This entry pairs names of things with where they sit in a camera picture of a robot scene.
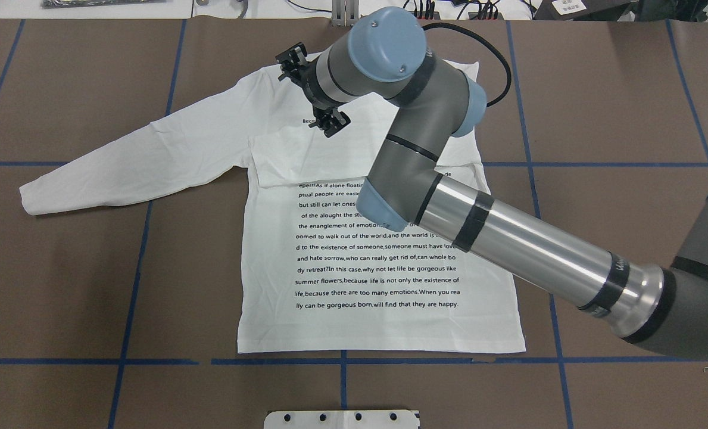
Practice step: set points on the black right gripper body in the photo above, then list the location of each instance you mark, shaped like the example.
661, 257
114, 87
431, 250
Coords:
309, 79

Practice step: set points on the white long-sleeve printed shirt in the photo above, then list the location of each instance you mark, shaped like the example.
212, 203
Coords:
316, 275

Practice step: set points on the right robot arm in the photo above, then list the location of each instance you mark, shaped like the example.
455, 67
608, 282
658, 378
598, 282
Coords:
662, 310

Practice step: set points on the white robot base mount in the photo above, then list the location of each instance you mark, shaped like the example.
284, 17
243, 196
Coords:
378, 418

